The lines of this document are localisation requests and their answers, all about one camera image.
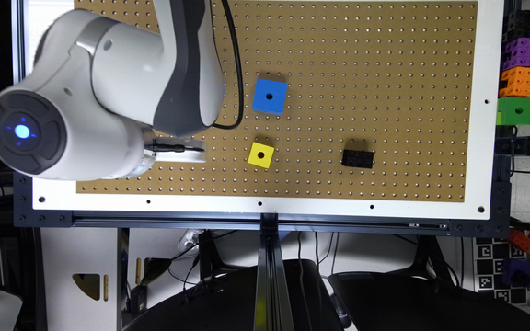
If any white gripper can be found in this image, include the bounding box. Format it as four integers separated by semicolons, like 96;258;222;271
144;137;208;163

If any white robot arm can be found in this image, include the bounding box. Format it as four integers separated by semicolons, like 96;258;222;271
0;1;225;181

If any yellow cube block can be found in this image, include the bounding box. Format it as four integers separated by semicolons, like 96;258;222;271
248;142;275;169

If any blue cube block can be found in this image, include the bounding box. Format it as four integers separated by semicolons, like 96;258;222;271
252;78;288;115

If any green cube block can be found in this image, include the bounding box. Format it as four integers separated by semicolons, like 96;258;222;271
497;97;530;126

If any dark purple block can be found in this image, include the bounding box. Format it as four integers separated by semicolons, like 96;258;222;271
502;259;530;288

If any black stacked block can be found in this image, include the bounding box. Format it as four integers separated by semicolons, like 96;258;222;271
502;10;530;43

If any black chair left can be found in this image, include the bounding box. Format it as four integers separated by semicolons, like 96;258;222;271
126;259;342;331

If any black chair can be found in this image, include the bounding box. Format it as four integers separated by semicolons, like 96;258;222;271
328;272;530;331
126;259;342;331

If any brown pegboard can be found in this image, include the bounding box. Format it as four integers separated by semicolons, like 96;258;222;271
76;1;478;202

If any black chair right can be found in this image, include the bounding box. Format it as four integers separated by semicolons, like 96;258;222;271
328;272;530;331

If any fiducial marker board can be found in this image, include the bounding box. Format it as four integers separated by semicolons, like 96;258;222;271
472;238;528;305

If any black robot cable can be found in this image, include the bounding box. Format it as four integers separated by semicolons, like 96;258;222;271
152;0;246;154

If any vertical aluminium frame post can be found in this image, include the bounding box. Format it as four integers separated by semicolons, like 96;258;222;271
253;213;294;331

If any dark aluminium frame rail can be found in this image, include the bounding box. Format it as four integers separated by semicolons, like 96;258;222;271
14;173;511;238

